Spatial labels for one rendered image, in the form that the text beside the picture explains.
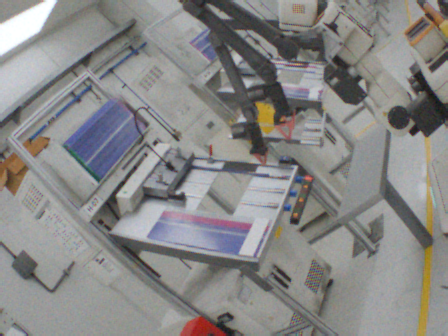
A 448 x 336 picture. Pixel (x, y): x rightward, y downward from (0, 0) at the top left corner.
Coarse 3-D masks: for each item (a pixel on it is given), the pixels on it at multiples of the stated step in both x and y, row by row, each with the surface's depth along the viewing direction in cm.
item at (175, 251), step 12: (120, 240) 216; (132, 240) 212; (144, 240) 210; (156, 252) 211; (168, 252) 208; (180, 252) 205; (192, 252) 202; (204, 252) 201; (216, 252) 200; (216, 264) 202; (228, 264) 199; (240, 264) 197; (252, 264) 194
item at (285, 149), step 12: (276, 144) 267; (288, 144) 265; (300, 156) 267; (312, 168) 269; (324, 180) 272; (336, 192) 274; (360, 228) 276; (372, 228) 282; (372, 240) 271; (360, 252) 273
